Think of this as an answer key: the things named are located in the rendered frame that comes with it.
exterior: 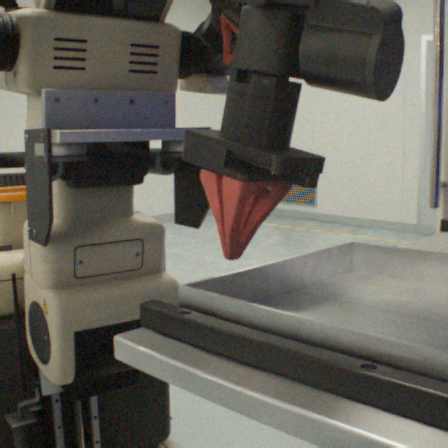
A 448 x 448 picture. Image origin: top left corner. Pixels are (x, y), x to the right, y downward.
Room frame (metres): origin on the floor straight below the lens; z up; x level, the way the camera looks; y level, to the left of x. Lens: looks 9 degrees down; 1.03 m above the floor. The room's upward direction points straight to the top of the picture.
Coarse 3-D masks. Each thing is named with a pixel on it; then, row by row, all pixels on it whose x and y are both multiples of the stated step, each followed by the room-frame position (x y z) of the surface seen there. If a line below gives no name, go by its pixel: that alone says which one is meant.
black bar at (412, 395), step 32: (160, 320) 0.41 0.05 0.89; (192, 320) 0.39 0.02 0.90; (224, 320) 0.38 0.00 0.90; (224, 352) 0.36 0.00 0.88; (256, 352) 0.34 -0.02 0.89; (288, 352) 0.33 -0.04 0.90; (320, 352) 0.32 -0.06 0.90; (320, 384) 0.31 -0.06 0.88; (352, 384) 0.29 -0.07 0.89; (384, 384) 0.28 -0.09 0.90; (416, 384) 0.27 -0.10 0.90; (416, 416) 0.27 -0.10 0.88
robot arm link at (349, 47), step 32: (256, 0) 0.39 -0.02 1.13; (288, 0) 0.39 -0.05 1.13; (320, 0) 0.39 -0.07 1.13; (352, 0) 0.38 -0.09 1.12; (384, 0) 0.39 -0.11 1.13; (320, 32) 0.39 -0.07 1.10; (352, 32) 0.38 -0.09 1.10; (384, 32) 0.37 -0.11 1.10; (320, 64) 0.39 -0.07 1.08; (352, 64) 0.37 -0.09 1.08; (384, 64) 0.38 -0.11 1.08; (384, 96) 0.39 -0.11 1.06
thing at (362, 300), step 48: (192, 288) 0.42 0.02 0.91; (240, 288) 0.47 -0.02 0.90; (288, 288) 0.52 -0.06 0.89; (336, 288) 0.53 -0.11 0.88; (384, 288) 0.53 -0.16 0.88; (432, 288) 0.53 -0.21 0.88; (288, 336) 0.35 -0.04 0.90; (336, 336) 0.33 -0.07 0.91; (384, 336) 0.31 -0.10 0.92; (432, 336) 0.39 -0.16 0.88
